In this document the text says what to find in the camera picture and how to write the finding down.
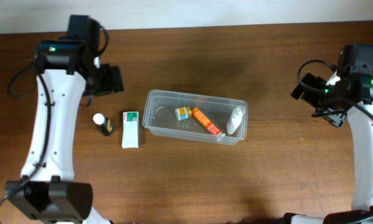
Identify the orange tablet tube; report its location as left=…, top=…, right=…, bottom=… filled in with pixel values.
left=192, top=107, right=225, bottom=136

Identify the black cable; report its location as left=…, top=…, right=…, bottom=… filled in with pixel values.
left=296, top=59, right=373, bottom=138
left=0, top=21, right=110, bottom=224

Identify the left black cable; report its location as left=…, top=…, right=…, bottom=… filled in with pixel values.
left=0, top=21, right=110, bottom=224

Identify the white spray bottle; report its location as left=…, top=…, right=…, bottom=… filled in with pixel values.
left=226, top=106, right=246, bottom=135

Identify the right black cable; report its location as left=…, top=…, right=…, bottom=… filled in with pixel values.
left=296, top=59, right=373, bottom=138

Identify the white green medicine box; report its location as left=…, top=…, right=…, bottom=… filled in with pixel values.
left=121, top=111, right=139, bottom=149

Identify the clear plastic container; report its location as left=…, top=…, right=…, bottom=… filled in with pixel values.
left=142, top=90, right=248, bottom=145

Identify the small gold-lid jar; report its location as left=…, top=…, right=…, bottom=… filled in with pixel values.
left=174, top=106, right=192, bottom=121

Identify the dark bottle white cap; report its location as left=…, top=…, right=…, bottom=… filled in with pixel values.
left=93, top=113, right=113, bottom=136

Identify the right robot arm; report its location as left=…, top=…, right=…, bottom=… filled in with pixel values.
left=284, top=73, right=373, bottom=223

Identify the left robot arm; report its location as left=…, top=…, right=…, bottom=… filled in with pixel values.
left=2, top=37, right=123, bottom=223

